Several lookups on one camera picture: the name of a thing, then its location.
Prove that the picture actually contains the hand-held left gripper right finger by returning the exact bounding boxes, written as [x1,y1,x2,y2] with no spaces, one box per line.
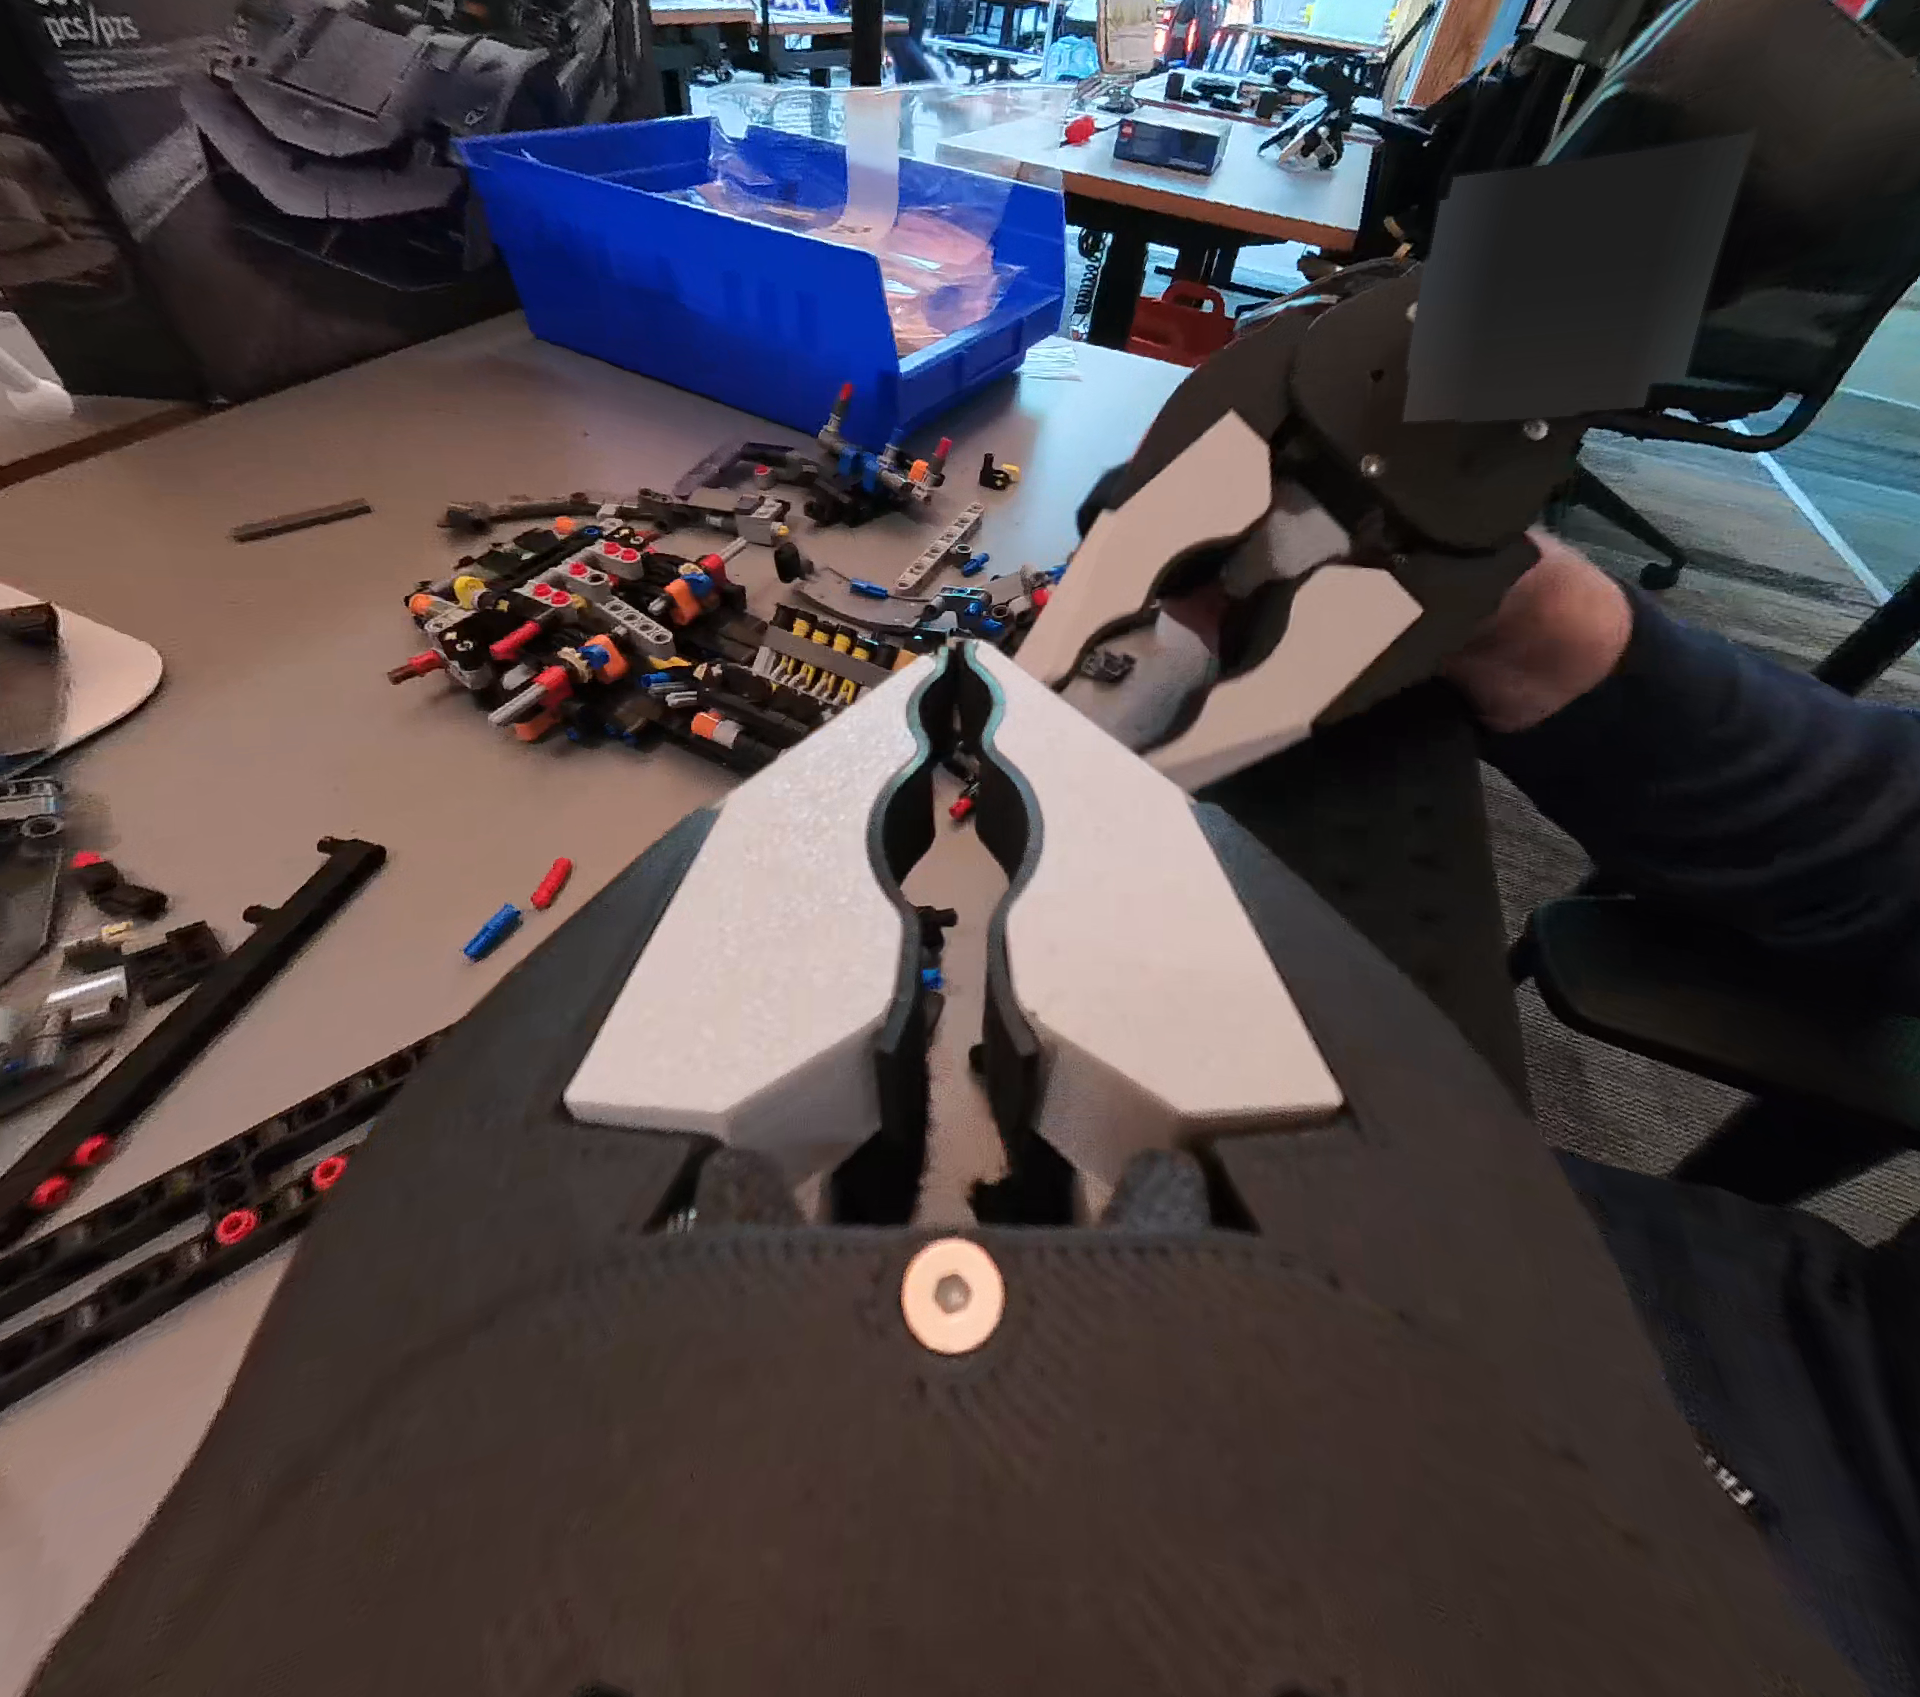
[960,638,1347,1226]

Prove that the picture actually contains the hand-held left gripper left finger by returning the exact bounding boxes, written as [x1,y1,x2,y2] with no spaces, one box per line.
[562,645,961,1226]

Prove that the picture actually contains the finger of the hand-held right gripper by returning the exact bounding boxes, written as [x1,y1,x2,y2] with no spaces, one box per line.
[1012,410,1279,690]
[1146,565,1426,797]

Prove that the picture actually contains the black lego frame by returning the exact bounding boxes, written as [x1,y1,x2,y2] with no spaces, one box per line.
[0,1028,451,1414]

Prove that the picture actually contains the light grey lego beam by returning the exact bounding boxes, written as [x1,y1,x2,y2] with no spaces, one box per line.
[895,500,989,596]

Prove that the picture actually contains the blue grey lego piston assembly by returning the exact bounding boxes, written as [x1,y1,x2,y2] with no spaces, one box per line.
[801,384,961,528]

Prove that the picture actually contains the grey lego panel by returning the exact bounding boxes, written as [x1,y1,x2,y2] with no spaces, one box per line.
[785,579,931,637]

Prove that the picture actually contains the multicolour lego chassis assembly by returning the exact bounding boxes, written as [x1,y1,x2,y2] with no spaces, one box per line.
[386,518,961,776]

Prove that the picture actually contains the dark blue lego panel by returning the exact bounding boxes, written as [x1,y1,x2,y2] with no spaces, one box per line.
[673,437,797,499]

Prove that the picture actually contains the dark grey lego driveshaft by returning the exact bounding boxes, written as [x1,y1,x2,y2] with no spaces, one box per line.
[438,495,632,537]

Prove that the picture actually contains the long black lego beam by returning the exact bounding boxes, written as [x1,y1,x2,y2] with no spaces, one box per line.
[0,836,389,1240]

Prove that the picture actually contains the grey lego subassembly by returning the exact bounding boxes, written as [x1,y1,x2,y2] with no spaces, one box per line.
[0,775,137,1085]

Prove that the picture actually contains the person's right hand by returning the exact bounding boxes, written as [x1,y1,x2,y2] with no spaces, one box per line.
[1439,534,1639,735]

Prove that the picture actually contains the clear plastic bag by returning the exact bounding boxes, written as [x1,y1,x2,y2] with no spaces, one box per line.
[703,77,1073,356]

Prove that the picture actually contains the blue storage bin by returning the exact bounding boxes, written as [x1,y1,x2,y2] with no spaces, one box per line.
[456,115,1070,446]

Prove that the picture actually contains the person's dark blue trousers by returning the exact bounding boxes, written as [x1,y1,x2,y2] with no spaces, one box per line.
[1559,1148,1920,1697]

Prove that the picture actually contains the white book stand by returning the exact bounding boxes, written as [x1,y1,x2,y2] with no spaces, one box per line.
[0,582,163,776]

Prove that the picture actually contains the dark printed cardboard box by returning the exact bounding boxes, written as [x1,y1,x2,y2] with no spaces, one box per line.
[0,0,662,401]

